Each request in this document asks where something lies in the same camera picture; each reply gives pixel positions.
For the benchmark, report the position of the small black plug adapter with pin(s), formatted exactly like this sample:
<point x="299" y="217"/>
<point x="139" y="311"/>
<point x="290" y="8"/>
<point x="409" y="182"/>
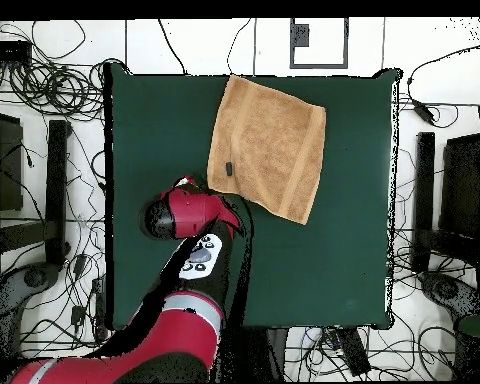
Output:
<point x="78" y="315"/>

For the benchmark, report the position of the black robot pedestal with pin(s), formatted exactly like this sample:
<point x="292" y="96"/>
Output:
<point x="264" y="356"/>

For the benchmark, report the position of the orange terry towel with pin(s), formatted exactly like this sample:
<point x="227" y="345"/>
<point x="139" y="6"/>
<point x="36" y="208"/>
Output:
<point x="272" y="152"/>

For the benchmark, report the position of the narrow black power strip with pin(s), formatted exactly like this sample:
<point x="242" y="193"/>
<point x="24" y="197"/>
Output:
<point x="100" y="308"/>

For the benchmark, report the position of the black rectangular box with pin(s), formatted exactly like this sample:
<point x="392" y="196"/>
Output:
<point x="8" y="51"/>

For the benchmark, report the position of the wide black power strip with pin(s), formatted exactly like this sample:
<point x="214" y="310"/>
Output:
<point x="354" y="352"/>

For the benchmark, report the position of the grey square frame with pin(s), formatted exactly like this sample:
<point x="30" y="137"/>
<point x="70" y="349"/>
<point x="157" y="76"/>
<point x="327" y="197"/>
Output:
<point x="300" y="36"/>

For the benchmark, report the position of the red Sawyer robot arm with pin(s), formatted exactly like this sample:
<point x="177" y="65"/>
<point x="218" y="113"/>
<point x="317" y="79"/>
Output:
<point x="192" y="212"/>

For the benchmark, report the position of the dark green table cloth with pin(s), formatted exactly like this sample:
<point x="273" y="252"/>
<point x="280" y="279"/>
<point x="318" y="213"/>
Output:
<point x="324" y="260"/>

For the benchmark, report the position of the small black finger pad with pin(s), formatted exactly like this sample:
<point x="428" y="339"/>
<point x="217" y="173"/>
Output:
<point x="228" y="168"/>

